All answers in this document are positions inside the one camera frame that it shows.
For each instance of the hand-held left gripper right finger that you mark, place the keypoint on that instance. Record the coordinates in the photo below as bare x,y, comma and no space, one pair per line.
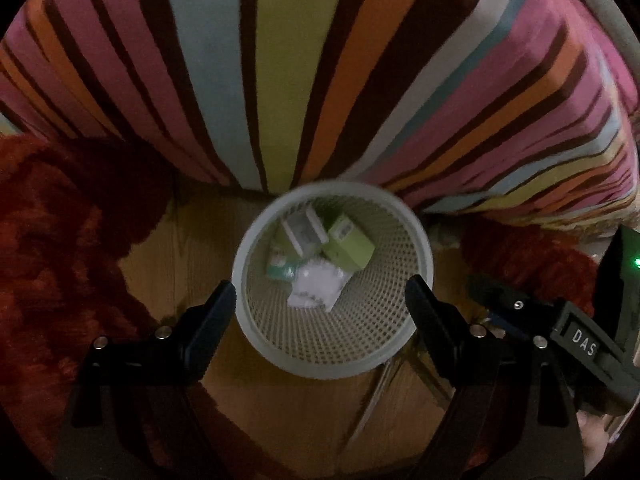
430,315

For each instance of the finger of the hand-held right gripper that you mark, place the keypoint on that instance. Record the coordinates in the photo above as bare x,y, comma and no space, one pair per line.
510,329
525,305

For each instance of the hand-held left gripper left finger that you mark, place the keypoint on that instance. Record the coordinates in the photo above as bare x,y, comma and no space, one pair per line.
212,320

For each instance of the grey mesh wastebasket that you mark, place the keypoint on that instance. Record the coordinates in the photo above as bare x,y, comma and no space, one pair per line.
380,320

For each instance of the teal and white card packet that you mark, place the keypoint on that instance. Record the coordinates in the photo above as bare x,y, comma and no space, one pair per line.
280,267

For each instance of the light green carton box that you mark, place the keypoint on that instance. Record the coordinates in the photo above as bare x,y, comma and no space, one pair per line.
350,245

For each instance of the white plastic packet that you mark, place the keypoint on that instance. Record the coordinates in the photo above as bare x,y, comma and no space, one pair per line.
320,287

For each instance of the white box with red print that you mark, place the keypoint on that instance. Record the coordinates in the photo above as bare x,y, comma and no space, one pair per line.
302,230

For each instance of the striped colourful blanket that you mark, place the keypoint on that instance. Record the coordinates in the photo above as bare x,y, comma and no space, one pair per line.
310,60

